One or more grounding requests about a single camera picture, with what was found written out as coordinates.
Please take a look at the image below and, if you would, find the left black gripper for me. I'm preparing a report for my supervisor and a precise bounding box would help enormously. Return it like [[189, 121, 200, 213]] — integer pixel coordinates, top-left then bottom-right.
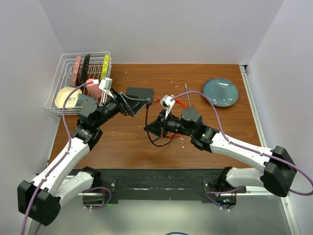
[[94, 88, 147, 127]]

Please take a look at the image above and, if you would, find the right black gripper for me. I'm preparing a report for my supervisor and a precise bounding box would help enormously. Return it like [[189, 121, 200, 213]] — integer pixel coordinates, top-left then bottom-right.
[[144, 109, 194, 139]]

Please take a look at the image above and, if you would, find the black ethernet cable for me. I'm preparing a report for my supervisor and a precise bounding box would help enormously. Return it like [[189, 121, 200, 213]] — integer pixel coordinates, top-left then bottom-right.
[[144, 97, 177, 147]]

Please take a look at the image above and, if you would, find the black network switch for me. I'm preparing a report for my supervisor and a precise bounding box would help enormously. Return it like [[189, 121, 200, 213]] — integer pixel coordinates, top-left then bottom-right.
[[126, 87, 154, 105]]

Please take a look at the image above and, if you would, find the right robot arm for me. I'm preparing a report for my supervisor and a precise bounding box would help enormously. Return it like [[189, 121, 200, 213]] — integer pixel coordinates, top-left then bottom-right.
[[144, 108, 296, 197]]

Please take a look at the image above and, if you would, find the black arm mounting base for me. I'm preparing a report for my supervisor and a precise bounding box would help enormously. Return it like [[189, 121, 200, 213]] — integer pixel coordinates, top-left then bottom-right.
[[62, 167, 247, 205]]

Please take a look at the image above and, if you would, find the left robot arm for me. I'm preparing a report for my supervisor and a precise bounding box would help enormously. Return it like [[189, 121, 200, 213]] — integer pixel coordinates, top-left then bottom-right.
[[17, 90, 153, 226]]

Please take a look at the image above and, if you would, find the pink cup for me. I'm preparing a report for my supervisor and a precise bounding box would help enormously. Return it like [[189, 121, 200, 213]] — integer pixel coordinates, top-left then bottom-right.
[[86, 78, 102, 99]]

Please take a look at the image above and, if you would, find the dark teal cup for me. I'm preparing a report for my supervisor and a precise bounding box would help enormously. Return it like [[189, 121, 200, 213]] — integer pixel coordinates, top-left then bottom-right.
[[74, 94, 95, 107]]

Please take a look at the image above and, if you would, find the yellow-green plate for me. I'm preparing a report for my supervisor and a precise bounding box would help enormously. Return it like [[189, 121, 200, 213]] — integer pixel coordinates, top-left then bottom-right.
[[99, 54, 111, 81]]

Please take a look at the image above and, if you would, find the black plate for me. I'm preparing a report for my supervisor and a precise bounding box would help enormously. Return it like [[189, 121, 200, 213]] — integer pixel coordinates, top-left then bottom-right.
[[79, 54, 90, 84]]

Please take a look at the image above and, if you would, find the teal ceramic plate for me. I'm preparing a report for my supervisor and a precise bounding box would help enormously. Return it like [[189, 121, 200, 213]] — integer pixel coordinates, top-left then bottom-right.
[[202, 77, 239, 107]]

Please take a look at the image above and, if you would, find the pink plate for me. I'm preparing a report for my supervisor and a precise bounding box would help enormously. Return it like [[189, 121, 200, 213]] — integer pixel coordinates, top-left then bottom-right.
[[70, 55, 82, 87]]

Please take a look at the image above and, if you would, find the cream square bowl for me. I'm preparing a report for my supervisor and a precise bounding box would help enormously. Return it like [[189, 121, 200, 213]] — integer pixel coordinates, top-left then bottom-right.
[[54, 87, 82, 108]]

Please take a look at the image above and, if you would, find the red ethernet cable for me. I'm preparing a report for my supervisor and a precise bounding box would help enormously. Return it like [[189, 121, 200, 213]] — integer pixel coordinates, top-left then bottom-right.
[[154, 97, 194, 139]]

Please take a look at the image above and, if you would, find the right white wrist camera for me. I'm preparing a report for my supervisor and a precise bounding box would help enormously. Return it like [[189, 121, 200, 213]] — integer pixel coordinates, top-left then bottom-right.
[[159, 95, 176, 118]]

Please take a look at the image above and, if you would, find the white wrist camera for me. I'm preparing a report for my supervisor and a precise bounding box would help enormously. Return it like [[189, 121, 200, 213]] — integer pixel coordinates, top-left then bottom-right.
[[159, 95, 176, 118], [98, 77, 112, 92]]

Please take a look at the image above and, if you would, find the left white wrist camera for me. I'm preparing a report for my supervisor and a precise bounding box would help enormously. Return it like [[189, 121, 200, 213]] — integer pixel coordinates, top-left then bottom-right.
[[98, 77, 112, 92]]

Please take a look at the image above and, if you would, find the grey ethernet cable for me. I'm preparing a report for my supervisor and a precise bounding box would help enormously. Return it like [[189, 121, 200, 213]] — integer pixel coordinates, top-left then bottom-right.
[[183, 83, 193, 109]]

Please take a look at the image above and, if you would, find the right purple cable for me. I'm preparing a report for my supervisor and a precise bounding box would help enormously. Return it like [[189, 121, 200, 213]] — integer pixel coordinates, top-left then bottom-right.
[[171, 91, 313, 195]]

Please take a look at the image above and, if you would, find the purple cable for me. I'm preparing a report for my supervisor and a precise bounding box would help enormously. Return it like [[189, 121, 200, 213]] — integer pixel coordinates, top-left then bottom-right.
[[171, 91, 313, 195], [19, 79, 101, 235]]

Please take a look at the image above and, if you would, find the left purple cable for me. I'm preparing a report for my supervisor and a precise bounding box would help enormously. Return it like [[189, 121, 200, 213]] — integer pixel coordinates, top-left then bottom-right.
[[19, 79, 101, 235]]

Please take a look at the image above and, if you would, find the white wire dish rack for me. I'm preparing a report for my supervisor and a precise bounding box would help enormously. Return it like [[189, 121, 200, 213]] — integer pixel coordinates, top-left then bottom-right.
[[45, 51, 112, 115]]

